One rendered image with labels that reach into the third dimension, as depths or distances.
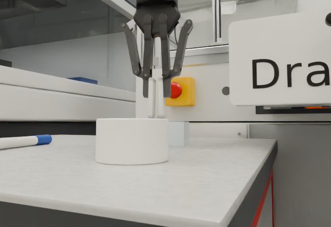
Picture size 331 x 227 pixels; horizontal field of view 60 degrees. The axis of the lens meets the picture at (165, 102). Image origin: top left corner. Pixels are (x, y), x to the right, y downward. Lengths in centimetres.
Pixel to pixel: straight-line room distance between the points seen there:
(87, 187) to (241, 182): 9
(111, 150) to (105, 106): 101
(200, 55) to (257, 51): 39
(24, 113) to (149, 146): 73
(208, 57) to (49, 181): 61
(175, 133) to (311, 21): 24
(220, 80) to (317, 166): 29
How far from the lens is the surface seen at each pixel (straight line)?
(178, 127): 45
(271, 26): 39
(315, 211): 73
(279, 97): 37
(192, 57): 77
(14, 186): 19
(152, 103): 50
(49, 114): 102
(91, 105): 119
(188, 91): 70
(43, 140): 51
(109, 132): 26
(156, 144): 26
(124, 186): 17
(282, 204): 73
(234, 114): 72
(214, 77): 74
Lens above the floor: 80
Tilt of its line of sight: 4 degrees up
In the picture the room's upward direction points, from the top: straight up
